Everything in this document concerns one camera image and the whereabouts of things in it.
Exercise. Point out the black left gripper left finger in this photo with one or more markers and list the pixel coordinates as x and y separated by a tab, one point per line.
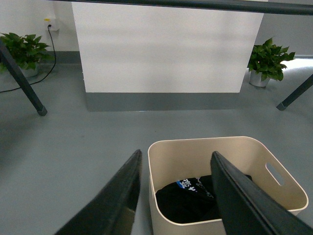
112	210

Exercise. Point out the potted green plant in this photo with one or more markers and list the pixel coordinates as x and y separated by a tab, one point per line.
27	51
266	63

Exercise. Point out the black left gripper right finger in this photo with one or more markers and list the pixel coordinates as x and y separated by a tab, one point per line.
245	208

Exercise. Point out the white wall socket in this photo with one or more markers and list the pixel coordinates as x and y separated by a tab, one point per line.
51	24

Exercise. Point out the dark metal clothes rack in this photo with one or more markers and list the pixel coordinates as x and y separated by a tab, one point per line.
225	5

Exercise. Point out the black printed t-shirt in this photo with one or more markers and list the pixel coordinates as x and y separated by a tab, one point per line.
189	200

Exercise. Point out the left potted green plant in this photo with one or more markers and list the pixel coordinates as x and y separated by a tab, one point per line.
27	51

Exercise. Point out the right potted green plant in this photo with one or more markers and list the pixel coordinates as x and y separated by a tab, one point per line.
266	63

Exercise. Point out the white pillar with grey base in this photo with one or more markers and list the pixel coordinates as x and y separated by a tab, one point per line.
147	58

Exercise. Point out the beige plastic laundry hamper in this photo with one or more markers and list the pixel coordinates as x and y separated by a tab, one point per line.
173	160

